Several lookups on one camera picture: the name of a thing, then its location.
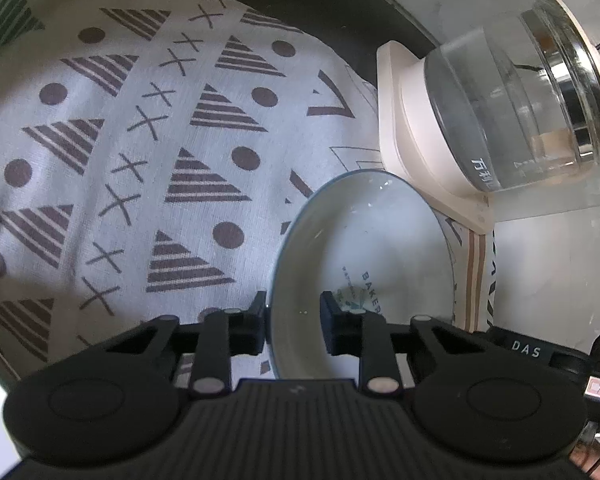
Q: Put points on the cream kettle base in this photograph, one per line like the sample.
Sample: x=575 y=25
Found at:
x=410 y=125

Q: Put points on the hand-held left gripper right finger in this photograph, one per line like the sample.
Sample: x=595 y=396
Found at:
x=337 y=330

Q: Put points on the patterned fringed tablecloth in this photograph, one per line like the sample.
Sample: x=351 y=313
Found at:
x=130 y=110

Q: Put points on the small white blue-rimmed plate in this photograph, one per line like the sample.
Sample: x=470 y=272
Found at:
x=370 y=230

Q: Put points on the person's right hand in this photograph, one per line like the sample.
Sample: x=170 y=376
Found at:
x=592 y=460

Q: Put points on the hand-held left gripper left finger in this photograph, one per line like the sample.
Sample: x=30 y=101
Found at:
x=254 y=330

